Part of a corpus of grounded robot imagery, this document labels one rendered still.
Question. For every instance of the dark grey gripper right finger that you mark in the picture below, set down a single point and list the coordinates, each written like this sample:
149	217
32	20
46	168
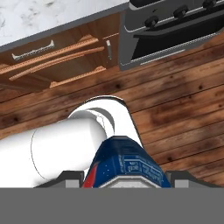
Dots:
180	178

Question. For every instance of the blue soda can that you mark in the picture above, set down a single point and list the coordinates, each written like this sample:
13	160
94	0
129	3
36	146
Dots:
128	163

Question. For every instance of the wooden drawer front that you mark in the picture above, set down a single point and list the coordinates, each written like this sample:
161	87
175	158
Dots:
70	40

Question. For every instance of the white rounded cylinder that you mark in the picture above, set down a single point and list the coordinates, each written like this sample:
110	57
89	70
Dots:
58	145

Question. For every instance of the black stove knob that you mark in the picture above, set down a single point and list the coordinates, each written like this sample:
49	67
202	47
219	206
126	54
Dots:
209	3
180	11
151	22

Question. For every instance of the narrow wooden cupboard door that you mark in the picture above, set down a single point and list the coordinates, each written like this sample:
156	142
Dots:
113	35

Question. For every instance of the black and grey stove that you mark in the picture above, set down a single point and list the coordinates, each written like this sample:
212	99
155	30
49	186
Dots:
128	38

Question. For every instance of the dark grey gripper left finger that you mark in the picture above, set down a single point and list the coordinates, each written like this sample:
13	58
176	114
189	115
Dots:
71	178

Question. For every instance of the black oven door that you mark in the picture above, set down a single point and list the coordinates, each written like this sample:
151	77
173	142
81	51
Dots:
172	43

